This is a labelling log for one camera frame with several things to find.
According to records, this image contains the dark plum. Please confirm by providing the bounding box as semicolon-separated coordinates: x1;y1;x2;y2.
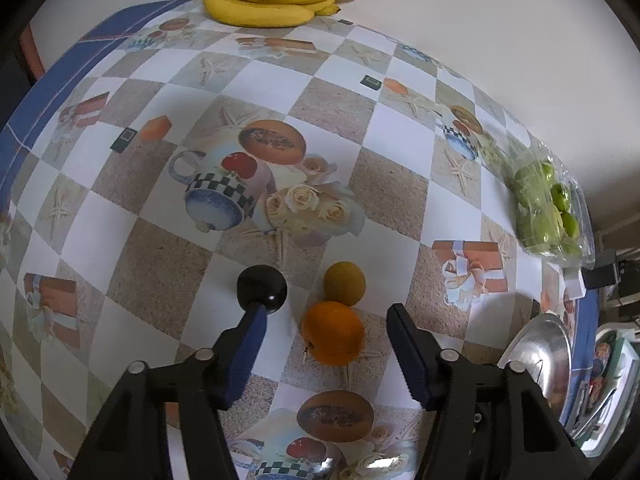
236;264;288;314

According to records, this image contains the orange tangerine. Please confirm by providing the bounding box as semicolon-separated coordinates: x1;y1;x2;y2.
300;301;366;366

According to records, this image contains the brown longan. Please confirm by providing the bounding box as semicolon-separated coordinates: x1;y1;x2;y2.
323;261;367;307

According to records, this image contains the silver metal bowl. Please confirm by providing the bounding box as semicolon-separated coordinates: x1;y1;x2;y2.
498;314;572;417

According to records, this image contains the black charger on white base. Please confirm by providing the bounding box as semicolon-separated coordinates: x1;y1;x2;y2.
563;249;620;300

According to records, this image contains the checkered picture tablecloth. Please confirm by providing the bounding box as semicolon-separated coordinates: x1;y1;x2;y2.
1;0;584;479

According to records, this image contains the clear box of green fruits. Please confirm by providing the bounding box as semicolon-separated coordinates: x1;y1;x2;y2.
508;140;596;269

